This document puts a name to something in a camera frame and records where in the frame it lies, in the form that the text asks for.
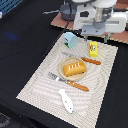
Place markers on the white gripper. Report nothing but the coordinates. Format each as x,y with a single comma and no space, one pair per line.
109,23

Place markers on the light blue milk carton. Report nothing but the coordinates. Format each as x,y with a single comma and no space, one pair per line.
70,39

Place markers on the yellow butter box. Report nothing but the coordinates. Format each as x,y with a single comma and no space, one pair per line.
93,49

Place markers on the orange bread loaf toy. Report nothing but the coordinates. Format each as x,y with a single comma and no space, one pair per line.
74,68

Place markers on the white fish toy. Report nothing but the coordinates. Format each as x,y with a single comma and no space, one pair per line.
66,101

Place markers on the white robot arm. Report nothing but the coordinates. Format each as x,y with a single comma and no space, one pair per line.
96,3

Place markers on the dark grey pot left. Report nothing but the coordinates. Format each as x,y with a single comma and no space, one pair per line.
68,12

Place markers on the tan wooden plate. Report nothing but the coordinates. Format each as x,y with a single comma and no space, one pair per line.
70,60

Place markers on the beige woven placemat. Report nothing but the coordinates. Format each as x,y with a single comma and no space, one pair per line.
42,92

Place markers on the knife with wooden handle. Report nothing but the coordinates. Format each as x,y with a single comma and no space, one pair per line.
83,58

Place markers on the fork with wooden handle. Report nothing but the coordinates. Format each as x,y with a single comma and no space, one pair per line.
71,83

